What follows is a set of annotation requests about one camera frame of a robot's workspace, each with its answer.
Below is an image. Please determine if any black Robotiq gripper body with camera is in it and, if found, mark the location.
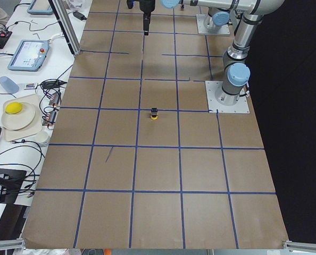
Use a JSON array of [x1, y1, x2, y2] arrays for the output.
[[139, 0, 155, 13]]

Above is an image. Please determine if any yellow push button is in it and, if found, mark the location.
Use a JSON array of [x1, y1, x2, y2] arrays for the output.
[[150, 107, 158, 120]]

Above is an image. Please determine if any black device stand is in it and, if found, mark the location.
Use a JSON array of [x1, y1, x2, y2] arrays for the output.
[[0, 168, 27, 204]]

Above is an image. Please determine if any black power adapter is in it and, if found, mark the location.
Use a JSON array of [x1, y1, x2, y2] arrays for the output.
[[73, 11, 87, 21]]

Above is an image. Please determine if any blue teach pendant far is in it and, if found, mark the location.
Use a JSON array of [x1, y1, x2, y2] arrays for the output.
[[27, 0, 53, 15]]

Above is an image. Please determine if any blue teach pendant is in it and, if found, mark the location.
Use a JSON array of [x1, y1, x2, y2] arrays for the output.
[[7, 40, 49, 72], [27, 0, 53, 15]]

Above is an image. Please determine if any blue teach pendant near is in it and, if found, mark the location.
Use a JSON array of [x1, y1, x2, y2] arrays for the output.
[[7, 40, 49, 72]]

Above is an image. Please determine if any translucent blue plastic cup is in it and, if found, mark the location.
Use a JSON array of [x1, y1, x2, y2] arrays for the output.
[[0, 76, 19, 94]]

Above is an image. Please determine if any white paper cup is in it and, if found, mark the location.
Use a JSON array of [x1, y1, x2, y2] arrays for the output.
[[35, 131, 51, 147]]

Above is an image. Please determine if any yellow lemon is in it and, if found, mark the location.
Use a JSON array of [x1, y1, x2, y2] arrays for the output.
[[5, 102, 23, 114]]

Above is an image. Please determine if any cream round plate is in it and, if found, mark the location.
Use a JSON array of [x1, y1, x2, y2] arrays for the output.
[[1, 103, 36, 130]]

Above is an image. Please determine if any cream square tray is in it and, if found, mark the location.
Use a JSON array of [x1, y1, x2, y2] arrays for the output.
[[1, 94, 42, 141]]

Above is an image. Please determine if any aluminium frame post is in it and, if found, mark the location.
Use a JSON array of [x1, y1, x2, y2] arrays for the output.
[[48, 0, 81, 55]]

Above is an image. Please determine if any silver robot arm with camera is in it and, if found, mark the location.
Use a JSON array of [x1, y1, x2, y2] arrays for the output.
[[160, 0, 285, 104]]

